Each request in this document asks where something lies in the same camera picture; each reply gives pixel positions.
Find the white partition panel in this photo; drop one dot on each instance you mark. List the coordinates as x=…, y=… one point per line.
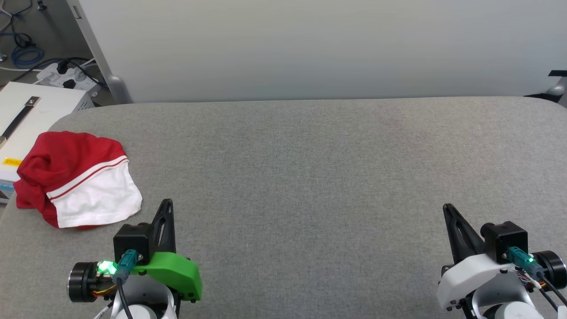
x=310, y=48

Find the white power strip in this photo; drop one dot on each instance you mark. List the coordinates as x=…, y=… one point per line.
x=53, y=77

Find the teal left camera connector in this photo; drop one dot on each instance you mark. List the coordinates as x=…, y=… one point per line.
x=126, y=266

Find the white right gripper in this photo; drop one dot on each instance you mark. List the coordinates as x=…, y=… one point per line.
x=469, y=277

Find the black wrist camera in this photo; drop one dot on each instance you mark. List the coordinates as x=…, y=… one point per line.
x=505, y=237
x=130, y=241

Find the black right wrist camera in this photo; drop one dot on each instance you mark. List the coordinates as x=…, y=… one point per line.
x=505, y=237

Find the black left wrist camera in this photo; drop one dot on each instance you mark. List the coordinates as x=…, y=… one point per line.
x=130, y=241

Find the black power plug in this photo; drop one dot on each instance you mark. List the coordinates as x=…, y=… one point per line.
x=69, y=83
x=62, y=66

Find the teal right camera connector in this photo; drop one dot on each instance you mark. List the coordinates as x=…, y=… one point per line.
x=522, y=259

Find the yellow warning label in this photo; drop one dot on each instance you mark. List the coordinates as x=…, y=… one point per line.
x=12, y=161

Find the red and white basketball jersey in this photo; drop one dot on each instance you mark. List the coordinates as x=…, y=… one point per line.
x=66, y=159

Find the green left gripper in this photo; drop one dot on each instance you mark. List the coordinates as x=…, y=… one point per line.
x=177, y=272

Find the white box appliance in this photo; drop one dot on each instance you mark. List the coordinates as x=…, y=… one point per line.
x=48, y=110

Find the teal camera connector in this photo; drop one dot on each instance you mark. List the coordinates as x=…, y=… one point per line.
x=522, y=259
x=126, y=266

